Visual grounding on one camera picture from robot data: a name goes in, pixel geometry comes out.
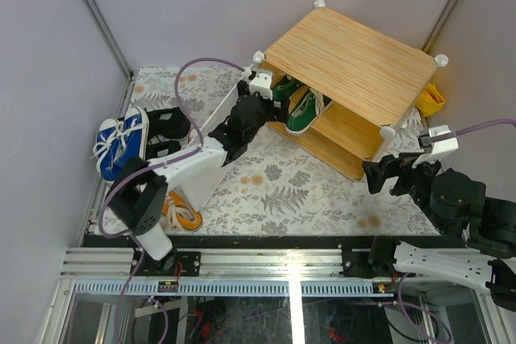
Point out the wooden shoe cabinet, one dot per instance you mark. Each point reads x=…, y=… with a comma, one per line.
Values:
x=373, y=81

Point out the green sneaker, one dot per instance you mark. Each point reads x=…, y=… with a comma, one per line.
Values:
x=306, y=111
x=284, y=89

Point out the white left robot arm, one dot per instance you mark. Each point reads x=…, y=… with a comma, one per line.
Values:
x=138, y=195

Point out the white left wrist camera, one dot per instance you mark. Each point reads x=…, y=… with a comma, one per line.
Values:
x=262, y=84

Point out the blue sneaker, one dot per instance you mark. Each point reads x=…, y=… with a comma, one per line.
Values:
x=133, y=138
x=108, y=149

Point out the grey slotted cable duct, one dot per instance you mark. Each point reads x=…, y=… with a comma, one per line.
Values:
x=230, y=288

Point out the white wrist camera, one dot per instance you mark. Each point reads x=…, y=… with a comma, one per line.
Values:
x=437, y=142
x=262, y=84

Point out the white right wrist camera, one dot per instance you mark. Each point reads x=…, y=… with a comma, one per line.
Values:
x=437, y=142

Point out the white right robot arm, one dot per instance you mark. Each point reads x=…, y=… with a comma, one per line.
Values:
x=457, y=207

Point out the white cabinet door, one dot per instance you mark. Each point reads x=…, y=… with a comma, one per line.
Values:
x=203, y=170

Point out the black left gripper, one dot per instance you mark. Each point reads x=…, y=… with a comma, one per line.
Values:
x=273, y=112

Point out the yellow plastic bin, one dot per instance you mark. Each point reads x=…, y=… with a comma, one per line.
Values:
x=430, y=101

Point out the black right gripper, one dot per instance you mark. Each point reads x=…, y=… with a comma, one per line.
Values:
x=374, y=171

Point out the black shoe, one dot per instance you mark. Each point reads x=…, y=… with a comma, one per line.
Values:
x=161, y=149
x=166, y=124

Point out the orange sneaker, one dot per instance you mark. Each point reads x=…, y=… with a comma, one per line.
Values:
x=176, y=213

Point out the aluminium rail frame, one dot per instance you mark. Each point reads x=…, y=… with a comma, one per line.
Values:
x=256, y=264

